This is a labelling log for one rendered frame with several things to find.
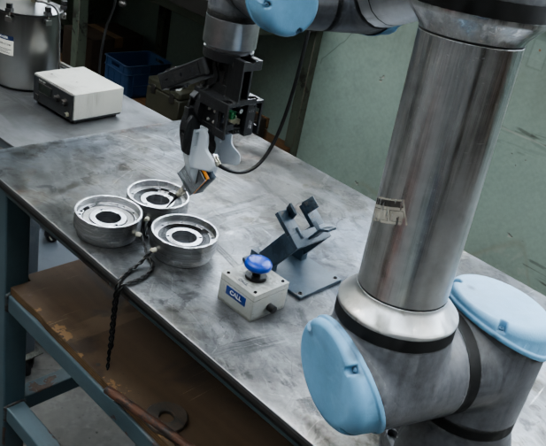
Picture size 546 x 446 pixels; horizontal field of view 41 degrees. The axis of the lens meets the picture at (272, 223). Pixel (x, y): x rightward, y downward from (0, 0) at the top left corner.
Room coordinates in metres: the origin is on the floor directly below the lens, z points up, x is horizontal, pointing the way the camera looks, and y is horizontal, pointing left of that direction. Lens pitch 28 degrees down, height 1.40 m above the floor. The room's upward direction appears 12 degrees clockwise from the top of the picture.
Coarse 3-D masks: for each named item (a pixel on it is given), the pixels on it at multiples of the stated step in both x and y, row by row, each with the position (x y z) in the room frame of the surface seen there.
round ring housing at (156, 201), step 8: (136, 184) 1.10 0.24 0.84; (144, 184) 1.12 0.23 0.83; (152, 184) 1.13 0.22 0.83; (160, 184) 1.13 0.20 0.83; (168, 184) 1.13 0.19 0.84; (176, 184) 1.13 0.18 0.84; (128, 192) 1.06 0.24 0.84; (152, 192) 1.10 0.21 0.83; (160, 192) 1.11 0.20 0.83; (176, 192) 1.12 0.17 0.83; (144, 200) 1.07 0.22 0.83; (152, 200) 1.10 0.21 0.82; (160, 200) 1.10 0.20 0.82; (168, 200) 1.09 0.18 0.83; (184, 200) 1.10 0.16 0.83; (144, 208) 1.03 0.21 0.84; (152, 208) 1.03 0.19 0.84; (160, 208) 1.03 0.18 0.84; (168, 208) 1.04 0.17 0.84; (176, 208) 1.05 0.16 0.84; (184, 208) 1.06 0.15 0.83; (144, 216) 1.03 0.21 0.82; (152, 216) 1.03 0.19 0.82; (160, 216) 1.03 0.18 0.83
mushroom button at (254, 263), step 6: (246, 258) 0.88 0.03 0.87; (252, 258) 0.88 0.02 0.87; (258, 258) 0.88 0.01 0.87; (264, 258) 0.89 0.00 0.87; (246, 264) 0.87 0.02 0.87; (252, 264) 0.87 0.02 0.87; (258, 264) 0.87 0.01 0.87; (264, 264) 0.87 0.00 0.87; (270, 264) 0.88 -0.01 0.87; (252, 270) 0.86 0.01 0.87; (258, 270) 0.86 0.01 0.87; (264, 270) 0.87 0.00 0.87; (270, 270) 0.87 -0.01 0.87; (258, 276) 0.88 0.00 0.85
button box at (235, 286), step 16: (224, 272) 0.88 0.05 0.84; (240, 272) 0.89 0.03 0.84; (272, 272) 0.90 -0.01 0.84; (224, 288) 0.87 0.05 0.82; (240, 288) 0.85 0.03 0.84; (256, 288) 0.85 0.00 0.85; (272, 288) 0.86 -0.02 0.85; (240, 304) 0.85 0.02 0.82; (256, 304) 0.84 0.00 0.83; (272, 304) 0.86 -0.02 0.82
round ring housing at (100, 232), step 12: (84, 204) 1.01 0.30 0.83; (96, 204) 1.02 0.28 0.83; (108, 204) 1.03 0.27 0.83; (120, 204) 1.04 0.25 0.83; (132, 204) 1.03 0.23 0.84; (96, 216) 0.99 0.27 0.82; (108, 216) 1.01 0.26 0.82; (120, 216) 1.00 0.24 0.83; (84, 228) 0.94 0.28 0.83; (96, 228) 0.94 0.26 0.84; (108, 228) 0.94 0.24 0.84; (120, 228) 0.95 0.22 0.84; (132, 228) 0.96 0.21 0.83; (84, 240) 0.95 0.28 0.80; (96, 240) 0.94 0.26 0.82; (108, 240) 0.94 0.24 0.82; (120, 240) 0.95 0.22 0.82; (132, 240) 0.98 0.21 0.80
